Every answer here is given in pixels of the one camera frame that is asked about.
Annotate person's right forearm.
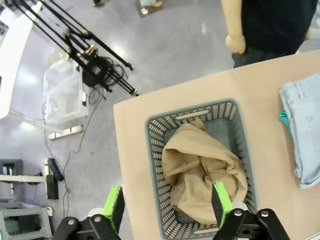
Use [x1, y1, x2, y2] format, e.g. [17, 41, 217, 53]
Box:
[219, 0, 247, 38]

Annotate black camera tripod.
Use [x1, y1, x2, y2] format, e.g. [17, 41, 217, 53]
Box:
[3, 0, 140, 98]

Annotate beige garment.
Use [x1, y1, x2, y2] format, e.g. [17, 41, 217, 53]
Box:
[161, 119, 249, 226]

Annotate clear plastic storage box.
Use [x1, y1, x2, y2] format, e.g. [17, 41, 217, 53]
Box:
[43, 59, 90, 126]

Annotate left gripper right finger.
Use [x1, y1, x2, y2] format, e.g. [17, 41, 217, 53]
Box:
[211, 181, 292, 240]

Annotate grey metal shelf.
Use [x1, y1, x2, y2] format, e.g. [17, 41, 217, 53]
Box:
[0, 199, 55, 240]

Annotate grey stool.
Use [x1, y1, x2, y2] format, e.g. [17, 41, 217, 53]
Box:
[0, 158, 25, 177]

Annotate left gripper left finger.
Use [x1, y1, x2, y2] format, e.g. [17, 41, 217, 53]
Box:
[51, 185, 126, 240]

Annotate light blue denim shorts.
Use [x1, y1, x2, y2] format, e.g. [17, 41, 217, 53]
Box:
[279, 73, 320, 190]

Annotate grey plastic basket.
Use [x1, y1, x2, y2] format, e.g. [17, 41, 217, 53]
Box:
[144, 98, 260, 240]

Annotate black power adapter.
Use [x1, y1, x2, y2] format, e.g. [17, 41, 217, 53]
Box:
[47, 157, 65, 182]

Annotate teal T-shirt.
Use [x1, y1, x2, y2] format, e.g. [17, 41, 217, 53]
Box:
[278, 109, 294, 138]

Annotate person in black T-shirt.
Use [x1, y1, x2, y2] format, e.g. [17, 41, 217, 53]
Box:
[219, 0, 318, 69]

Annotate person's right hand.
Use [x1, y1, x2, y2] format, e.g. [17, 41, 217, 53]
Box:
[224, 33, 248, 55]

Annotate white table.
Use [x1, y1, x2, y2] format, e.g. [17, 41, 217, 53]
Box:
[0, 0, 44, 121]

